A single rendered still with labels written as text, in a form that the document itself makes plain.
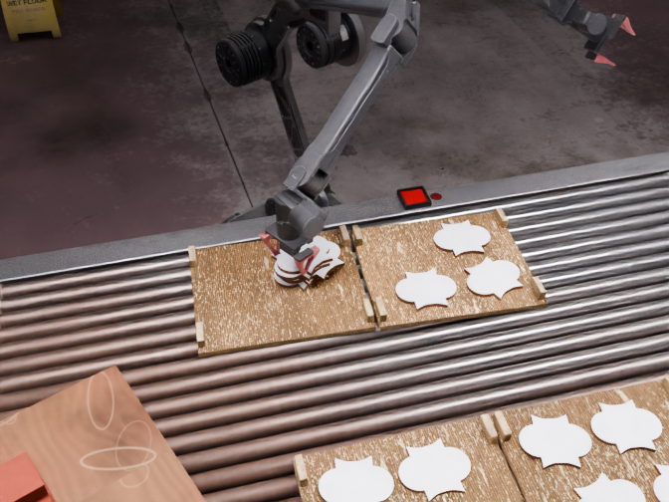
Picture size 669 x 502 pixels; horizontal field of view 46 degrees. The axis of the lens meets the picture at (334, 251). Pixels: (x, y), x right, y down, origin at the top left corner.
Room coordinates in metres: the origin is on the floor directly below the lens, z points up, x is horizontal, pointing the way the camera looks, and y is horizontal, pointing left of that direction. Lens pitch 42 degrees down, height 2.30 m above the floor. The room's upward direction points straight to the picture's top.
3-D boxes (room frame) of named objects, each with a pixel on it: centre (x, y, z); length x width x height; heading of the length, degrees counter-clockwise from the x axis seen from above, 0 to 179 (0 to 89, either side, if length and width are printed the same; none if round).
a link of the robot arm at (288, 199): (1.38, 0.10, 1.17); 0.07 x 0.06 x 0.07; 39
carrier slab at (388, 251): (1.44, -0.28, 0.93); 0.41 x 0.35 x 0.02; 101
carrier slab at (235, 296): (1.36, 0.14, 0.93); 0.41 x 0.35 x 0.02; 101
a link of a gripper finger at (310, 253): (1.36, 0.08, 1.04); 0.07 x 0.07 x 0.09; 46
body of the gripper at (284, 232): (1.38, 0.11, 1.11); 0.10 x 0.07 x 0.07; 46
